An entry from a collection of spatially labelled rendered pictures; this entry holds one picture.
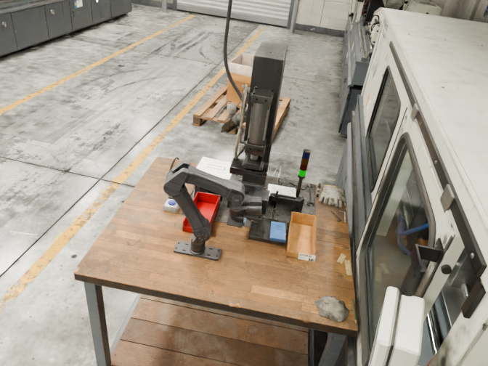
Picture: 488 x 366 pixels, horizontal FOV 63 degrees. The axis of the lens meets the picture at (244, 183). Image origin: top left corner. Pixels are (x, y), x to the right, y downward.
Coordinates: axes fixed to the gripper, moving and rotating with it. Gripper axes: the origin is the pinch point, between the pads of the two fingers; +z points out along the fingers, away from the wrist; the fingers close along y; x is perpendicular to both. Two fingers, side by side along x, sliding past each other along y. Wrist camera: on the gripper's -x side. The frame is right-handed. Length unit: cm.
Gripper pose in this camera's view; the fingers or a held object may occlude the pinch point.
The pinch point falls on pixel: (236, 221)
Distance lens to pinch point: 177.2
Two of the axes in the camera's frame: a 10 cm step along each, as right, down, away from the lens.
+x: -9.8, -2.0, 0.6
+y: 2.0, -8.8, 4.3
